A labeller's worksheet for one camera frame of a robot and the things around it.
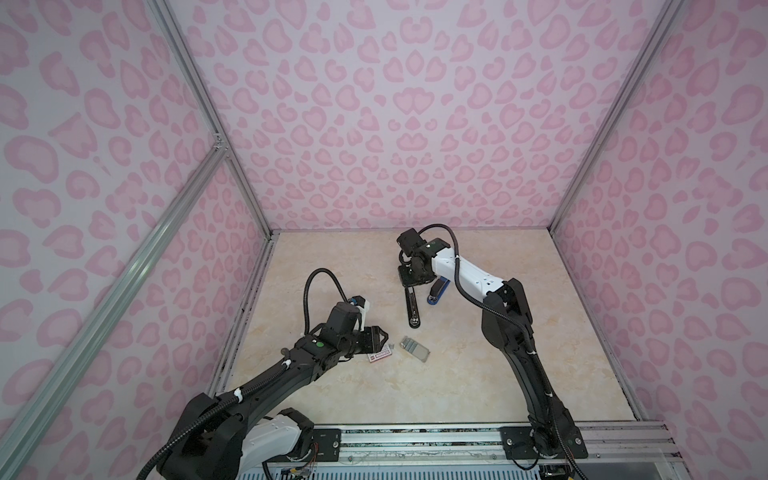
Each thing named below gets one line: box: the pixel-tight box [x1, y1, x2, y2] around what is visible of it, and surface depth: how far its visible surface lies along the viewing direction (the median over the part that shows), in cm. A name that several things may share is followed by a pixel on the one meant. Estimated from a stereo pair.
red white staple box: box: [367, 344, 392, 363], surface depth 88 cm
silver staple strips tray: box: [399, 336, 431, 363], surface depth 92 cm
